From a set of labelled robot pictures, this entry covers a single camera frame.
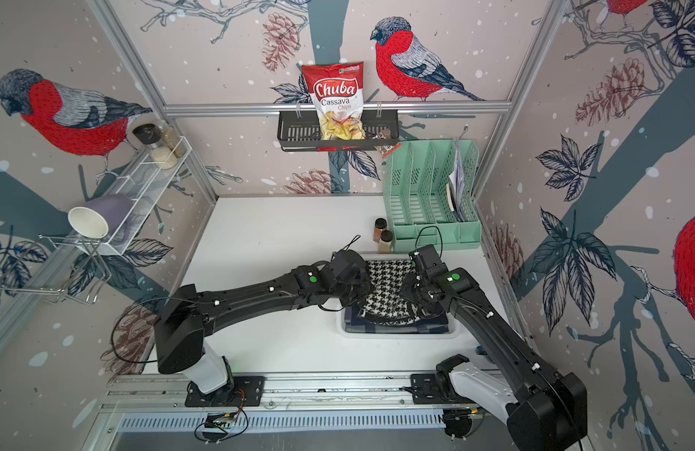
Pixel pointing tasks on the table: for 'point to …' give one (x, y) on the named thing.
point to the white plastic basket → (454, 322)
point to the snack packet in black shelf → (384, 149)
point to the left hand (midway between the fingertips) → (384, 286)
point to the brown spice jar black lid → (380, 225)
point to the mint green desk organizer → (431, 194)
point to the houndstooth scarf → (385, 303)
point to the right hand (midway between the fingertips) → (403, 289)
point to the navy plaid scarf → (356, 322)
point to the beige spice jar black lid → (385, 243)
